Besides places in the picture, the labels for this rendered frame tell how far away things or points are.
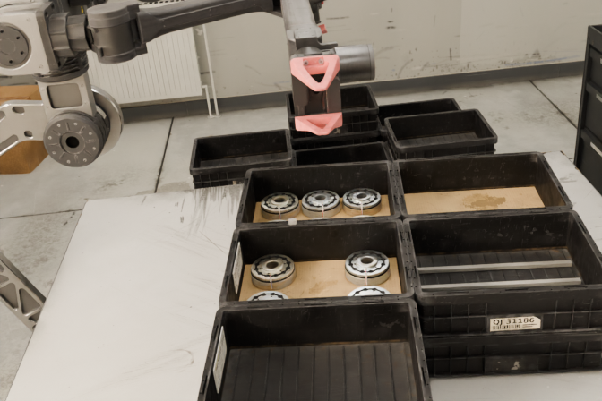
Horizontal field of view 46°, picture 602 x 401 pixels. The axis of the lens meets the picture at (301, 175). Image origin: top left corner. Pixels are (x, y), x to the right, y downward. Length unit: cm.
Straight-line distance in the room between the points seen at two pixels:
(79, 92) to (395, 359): 96
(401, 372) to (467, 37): 362
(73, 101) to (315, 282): 73
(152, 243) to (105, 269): 17
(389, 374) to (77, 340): 81
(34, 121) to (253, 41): 287
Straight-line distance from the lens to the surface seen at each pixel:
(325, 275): 170
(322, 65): 100
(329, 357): 148
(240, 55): 470
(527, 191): 203
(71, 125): 180
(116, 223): 231
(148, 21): 146
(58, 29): 148
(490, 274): 170
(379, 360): 147
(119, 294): 199
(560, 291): 151
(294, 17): 132
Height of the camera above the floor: 183
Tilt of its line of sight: 28 degrees down
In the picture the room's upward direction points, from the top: 6 degrees counter-clockwise
